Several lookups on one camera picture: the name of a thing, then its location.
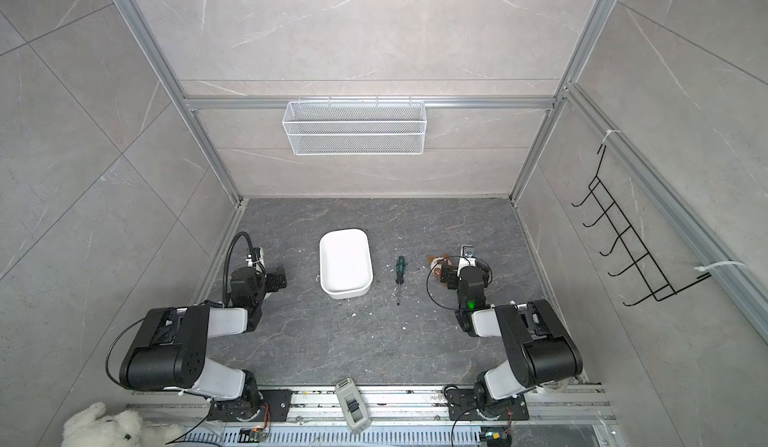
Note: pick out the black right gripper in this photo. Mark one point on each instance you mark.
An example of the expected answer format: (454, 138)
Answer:
(452, 274)

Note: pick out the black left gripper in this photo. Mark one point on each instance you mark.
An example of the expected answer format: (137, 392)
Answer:
(275, 284)

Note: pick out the green handled screwdriver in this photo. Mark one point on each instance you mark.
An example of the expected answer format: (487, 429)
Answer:
(400, 273)

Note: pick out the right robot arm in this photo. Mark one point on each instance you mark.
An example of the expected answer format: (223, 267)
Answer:
(538, 348)

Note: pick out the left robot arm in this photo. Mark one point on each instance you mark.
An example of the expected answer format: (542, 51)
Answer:
(169, 351)

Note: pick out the white plastic bin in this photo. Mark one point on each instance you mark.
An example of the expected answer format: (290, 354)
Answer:
(345, 264)

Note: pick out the small brown white plush toy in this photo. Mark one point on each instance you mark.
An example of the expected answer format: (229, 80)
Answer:
(436, 263)

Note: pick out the grey handheld controller box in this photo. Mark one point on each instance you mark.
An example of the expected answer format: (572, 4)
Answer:
(353, 406)

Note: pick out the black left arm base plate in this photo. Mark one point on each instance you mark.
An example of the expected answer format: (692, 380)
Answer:
(269, 404)

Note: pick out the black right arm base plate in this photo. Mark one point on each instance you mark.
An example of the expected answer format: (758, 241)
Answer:
(472, 405)

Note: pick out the white wire mesh basket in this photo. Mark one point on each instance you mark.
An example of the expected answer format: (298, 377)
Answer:
(347, 128)

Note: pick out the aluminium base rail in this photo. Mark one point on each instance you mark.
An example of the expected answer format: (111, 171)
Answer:
(426, 415)

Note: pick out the black wire hook rack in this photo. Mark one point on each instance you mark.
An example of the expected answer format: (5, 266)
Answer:
(657, 286)

